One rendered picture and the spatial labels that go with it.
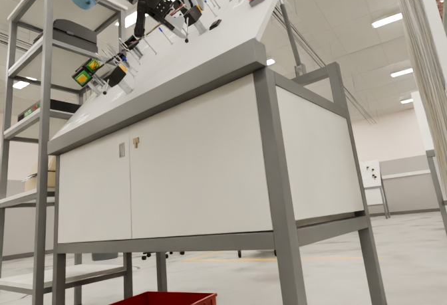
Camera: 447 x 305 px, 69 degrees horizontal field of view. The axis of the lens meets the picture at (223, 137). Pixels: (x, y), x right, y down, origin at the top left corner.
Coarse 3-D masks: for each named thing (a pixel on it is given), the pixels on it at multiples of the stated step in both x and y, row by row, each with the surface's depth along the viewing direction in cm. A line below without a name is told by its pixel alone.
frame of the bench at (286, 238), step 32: (256, 96) 82; (320, 96) 106; (352, 128) 125; (288, 192) 75; (288, 224) 72; (320, 224) 86; (352, 224) 102; (64, 256) 142; (160, 256) 180; (288, 256) 71; (64, 288) 139; (160, 288) 177; (288, 288) 70
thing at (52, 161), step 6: (54, 162) 163; (36, 168) 170; (48, 168) 161; (54, 168) 163; (30, 174) 171; (36, 174) 162; (48, 174) 160; (54, 174) 162; (30, 180) 166; (36, 180) 162; (48, 180) 159; (54, 180) 161; (30, 186) 165; (36, 186) 161; (48, 186) 159; (54, 186) 161
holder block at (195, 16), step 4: (192, 8) 113; (196, 8) 114; (188, 12) 112; (192, 12) 112; (196, 12) 114; (200, 12) 115; (184, 16) 112; (188, 16) 112; (192, 16) 112; (196, 16) 113; (200, 16) 115; (188, 20) 113; (192, 20) 112; (196, 20) 113; (188, 24) 114; (192, 24) 114
